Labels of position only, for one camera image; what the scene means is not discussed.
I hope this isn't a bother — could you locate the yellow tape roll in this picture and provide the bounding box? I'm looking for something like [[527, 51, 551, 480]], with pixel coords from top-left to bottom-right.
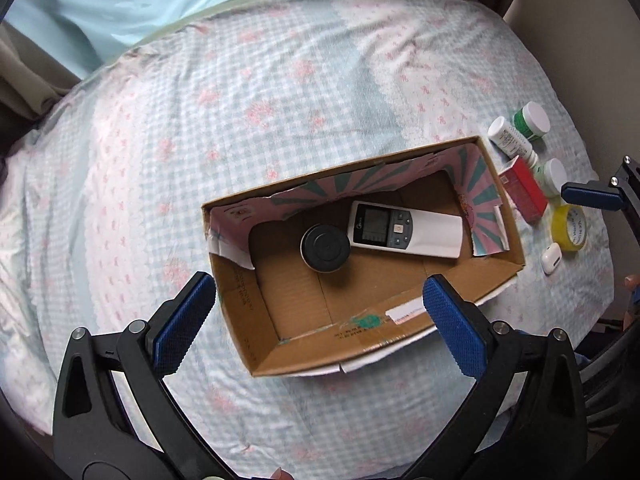
[[551, 204, 587, 252]]

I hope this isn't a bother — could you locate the green jar white lid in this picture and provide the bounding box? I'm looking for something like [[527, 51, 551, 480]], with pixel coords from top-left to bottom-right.
[[513, 101, 551, 141]]

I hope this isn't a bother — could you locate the white pill bottle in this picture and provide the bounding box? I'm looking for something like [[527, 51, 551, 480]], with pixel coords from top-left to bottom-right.
[[487, 116, 539, 168]]

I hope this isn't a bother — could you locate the pale jar white lid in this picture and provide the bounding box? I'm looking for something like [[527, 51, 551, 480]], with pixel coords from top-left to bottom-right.
[[534, 158, 568, 197]]

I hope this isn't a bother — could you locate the black round jar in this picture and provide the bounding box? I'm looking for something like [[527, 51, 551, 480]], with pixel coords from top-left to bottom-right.
[[299, 224, 350, 273]]

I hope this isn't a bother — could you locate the white earbuds case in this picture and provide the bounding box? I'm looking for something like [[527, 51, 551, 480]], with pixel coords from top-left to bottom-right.
[[540, 242, 563, 276]]

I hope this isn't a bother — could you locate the brown curtain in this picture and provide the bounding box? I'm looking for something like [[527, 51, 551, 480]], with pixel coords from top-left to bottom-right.
[[0, 22, 79, 156]]

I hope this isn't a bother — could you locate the red rectangular box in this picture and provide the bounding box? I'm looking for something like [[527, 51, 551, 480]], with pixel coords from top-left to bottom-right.
[[499, 156, 548, 224]]

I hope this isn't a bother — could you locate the cardboard box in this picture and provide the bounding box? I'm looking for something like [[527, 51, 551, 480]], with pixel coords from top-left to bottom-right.
[[202, 138, 525, 377]]

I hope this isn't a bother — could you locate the white remote control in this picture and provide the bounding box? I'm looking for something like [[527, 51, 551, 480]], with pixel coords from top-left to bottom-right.
[[347, 200, 463, 259]]

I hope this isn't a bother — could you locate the person's hand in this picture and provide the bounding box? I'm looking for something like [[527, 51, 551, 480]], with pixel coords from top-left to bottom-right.
[[623, 274, 640, 330]]

